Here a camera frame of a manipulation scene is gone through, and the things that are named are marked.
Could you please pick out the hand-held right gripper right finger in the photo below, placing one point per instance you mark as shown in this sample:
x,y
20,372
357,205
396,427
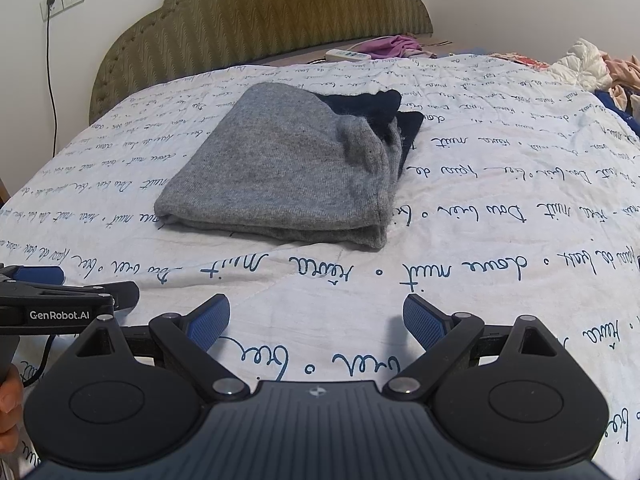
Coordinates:
x,y
425,322

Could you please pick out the white remote control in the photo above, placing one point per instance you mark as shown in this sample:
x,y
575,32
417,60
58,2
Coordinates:
x,y
345,54

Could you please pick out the purple cloth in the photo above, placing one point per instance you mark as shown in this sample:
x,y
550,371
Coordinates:
x,y
387,46

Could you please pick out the olive upholstered headboard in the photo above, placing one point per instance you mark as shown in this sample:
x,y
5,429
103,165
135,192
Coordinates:
x,y
280,10

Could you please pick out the blue cloth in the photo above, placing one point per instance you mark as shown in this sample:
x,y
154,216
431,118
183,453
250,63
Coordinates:
x,y
625,115

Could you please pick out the person's left hand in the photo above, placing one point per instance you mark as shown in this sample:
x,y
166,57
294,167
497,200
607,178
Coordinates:
x,y
10,405

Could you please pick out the grey sweater with navy sleeves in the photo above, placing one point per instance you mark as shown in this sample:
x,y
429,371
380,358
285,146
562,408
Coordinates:
x,y
280,170

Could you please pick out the white script-printed quilt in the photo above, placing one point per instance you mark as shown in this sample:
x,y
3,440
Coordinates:
x,y
500,185

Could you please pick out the floral cloth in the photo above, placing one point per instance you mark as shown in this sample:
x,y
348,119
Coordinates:
x,y
530,61

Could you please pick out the white crumpled clothing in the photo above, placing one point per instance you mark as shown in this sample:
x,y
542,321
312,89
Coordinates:
x,y
585,67

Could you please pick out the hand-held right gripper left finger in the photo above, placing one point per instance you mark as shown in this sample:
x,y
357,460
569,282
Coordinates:
x,y
210,320

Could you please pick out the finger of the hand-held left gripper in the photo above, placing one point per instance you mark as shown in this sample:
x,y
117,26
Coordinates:
x,y
120,294
37,275

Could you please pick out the pink crumpled clothing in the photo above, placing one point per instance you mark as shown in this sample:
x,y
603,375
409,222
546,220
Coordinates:
x,y
622,77

